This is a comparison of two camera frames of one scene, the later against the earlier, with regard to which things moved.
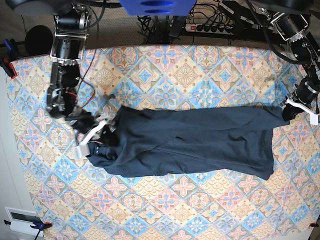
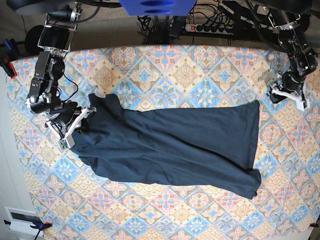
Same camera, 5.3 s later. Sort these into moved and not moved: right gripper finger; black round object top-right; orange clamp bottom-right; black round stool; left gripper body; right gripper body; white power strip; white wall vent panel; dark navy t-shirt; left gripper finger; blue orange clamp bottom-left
Moved: right gripper finger; dark navy t-shirt; left gripper finger; right gripper body; left gripper body
Not moved: white wall vent panel; white power strip; orange clamp bottom-right; blue orange clamp bottom-left; black round object top-right; black round stool
